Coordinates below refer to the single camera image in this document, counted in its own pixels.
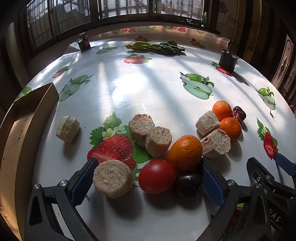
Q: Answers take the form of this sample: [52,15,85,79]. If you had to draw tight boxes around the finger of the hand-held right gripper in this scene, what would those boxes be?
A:
[275,153,296,186]
[246,157,280,197]

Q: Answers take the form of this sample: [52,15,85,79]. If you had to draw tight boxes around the red tomato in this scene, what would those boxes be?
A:
[138,159,177,194]

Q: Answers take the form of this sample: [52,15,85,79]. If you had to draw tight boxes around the light green leafy vegetable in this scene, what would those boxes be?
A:
[125,41,160,51]

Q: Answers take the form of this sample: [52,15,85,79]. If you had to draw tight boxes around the small orange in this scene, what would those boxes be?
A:
[212,100,232,121]
[219,117,242,143]

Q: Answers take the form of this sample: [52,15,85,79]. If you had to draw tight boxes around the bread roll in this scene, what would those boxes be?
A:
[129,113,155,146]
[145,126,173,157]
[56,115,80,143]
[195,110,221,137]
[201,129,231,159]

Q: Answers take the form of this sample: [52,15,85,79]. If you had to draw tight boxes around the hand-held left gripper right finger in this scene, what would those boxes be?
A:
[200,159,272,241]

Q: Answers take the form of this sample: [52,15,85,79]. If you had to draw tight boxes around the brown cardboard box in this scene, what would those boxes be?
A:
[0,82,60,241]

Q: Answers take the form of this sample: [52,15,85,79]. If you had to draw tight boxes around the dark purple plum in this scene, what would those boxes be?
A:
[174,173,203,199]

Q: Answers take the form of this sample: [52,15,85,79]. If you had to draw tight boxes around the dark green leafy vegetable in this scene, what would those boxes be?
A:
[150,41,186,56]

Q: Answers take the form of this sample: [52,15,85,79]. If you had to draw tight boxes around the large orange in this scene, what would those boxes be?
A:
[168,135,203,172]

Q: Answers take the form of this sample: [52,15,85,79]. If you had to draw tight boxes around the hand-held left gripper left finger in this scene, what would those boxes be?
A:
[24,157,100,241]

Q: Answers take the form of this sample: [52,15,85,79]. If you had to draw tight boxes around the barred window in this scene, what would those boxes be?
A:
[23,0,220,56]

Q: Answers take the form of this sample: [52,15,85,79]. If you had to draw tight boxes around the fruit print tablecloth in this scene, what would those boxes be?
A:
[15,25,296,241]

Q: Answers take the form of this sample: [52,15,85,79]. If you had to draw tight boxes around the hanging dark cord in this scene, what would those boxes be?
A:
[229,0,238,52]

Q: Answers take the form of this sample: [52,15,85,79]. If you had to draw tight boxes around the red date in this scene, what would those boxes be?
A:
[231,110,243,127]
[232,106,247,121]

